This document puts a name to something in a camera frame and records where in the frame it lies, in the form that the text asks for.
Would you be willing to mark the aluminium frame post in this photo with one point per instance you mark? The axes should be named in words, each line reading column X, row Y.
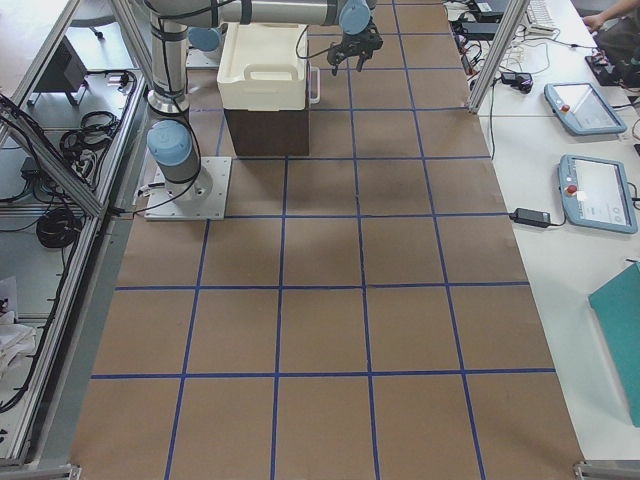
column 505, row 33

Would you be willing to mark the black power adapter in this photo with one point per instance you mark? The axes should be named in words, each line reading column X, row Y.
column 530, row 217

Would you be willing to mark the white drawer handle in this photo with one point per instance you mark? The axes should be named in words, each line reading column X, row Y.
column 314, row 85

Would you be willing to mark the upper blue teach pendant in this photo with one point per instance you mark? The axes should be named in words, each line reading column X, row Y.
column 582, row 109

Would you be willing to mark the cream plastic tray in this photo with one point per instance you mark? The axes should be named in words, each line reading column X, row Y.
column 262, row 67

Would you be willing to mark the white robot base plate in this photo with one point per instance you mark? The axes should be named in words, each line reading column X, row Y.
column 204, row 199

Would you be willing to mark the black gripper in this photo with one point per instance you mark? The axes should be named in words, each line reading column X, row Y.
column 358, row 43

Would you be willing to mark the dark brown wooden cabinet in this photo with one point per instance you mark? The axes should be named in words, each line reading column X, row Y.
column 269, row 133

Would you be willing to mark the white crumpled cloth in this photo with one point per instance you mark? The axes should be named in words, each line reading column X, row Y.
column 17, row 340

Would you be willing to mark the blue teach pendant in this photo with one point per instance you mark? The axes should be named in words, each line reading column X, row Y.
column 582, row 109
column 594, row 193

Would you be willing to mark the lower blue teach pendant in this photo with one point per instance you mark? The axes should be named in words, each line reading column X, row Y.
column 594, row 193

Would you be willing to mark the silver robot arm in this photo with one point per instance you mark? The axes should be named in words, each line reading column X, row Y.
column 172, row 140

